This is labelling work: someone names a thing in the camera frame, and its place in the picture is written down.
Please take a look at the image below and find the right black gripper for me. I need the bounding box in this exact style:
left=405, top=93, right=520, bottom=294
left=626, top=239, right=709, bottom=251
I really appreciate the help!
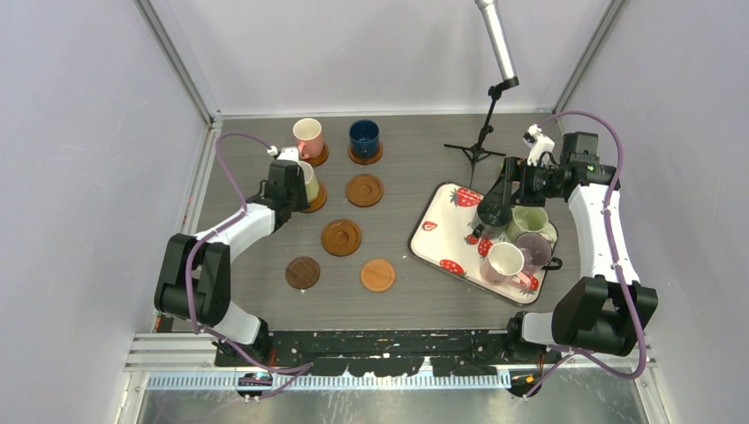
left=484, top=155, right=564, bottom=208

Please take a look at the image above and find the dark green mug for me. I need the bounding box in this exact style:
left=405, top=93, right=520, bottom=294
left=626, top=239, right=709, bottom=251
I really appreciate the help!
left=472, top=199, right=512, bottom=239

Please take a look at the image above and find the yellow-green handled mug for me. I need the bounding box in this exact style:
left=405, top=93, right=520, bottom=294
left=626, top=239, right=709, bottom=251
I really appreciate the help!
left=299, top=161, right=320, bottom=204

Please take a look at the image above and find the ridged wooden coaster three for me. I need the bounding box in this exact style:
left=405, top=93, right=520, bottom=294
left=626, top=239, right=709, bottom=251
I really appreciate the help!
left=303, top=183, right=328, bottom=214

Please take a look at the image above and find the ridged wooden coaster one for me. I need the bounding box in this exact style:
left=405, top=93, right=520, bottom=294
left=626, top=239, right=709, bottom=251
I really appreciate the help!
left=305, top=143, right=329, bottom=168

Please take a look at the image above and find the pink white red-handled mug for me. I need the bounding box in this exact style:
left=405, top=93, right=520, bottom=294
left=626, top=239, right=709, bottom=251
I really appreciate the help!
left=480, top=242, right=539, bottom=290

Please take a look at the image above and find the white strawberry serving tray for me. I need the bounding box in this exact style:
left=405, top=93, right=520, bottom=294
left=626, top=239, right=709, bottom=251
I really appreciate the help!
left=408, top=182, right=561, bottom=307

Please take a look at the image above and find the glossy amber wooden coaster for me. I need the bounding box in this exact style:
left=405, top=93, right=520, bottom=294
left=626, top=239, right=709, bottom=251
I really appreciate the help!
left=321, top=219, right=362, bottom=257

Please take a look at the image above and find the ridged wooden coaster two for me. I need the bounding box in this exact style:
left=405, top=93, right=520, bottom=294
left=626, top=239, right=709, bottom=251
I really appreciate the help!
left=348, top=142, right=384, bottom=165

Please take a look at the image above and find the ridged wooden coaster four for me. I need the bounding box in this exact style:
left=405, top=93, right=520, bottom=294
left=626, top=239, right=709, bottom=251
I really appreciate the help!
left=345, top=174, right=384, bottom=208

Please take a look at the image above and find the dark walnut coaster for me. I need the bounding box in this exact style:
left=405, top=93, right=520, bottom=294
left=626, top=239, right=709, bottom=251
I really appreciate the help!
left=284, top=256, right=321, bottom=291

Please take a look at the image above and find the dark blue mug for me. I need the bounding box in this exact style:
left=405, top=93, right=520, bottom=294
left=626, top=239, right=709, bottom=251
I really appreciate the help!
left=349, top=119, right=380, bottom=159

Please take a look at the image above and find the light orange coaster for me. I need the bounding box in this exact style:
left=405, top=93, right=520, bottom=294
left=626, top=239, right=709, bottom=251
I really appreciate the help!
left=359, top=258, right=396, bottom=292

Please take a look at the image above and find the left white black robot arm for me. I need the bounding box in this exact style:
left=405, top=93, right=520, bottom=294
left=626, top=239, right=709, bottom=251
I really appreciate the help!
left=154, top=159, right=309, bottom=366

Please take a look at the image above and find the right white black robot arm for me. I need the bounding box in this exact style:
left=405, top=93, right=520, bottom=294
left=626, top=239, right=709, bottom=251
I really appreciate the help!
left=473, top=125, right=658, bottom=363

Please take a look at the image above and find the light green mug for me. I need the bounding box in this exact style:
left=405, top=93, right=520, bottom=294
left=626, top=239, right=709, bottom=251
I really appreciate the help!
left=505, top=206, right=558, bottom=244

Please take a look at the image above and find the black tripod microphone stand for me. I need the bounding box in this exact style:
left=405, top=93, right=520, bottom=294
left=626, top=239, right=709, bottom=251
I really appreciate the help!
left=443, top=77, right=519, bottom=188

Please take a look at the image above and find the purple mug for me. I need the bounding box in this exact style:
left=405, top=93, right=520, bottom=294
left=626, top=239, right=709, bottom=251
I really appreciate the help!
left=515, top=233, right=564, bottom=275

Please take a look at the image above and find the silver microphone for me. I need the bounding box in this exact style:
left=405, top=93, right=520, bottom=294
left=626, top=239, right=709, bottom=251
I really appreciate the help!
left=474, top=0, right=518, bottom=82

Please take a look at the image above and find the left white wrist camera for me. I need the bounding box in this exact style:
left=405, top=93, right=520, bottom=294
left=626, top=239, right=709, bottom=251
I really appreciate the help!
left=266, top=146, right=300, bottom=163

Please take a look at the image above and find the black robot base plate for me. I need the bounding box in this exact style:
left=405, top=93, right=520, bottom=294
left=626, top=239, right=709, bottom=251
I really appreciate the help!
left=215, top=329, right=561, bottom=377

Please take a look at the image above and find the aluminium front rail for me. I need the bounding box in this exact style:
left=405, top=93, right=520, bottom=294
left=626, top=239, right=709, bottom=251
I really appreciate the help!
left=124, top=327, right=658, bottom=374

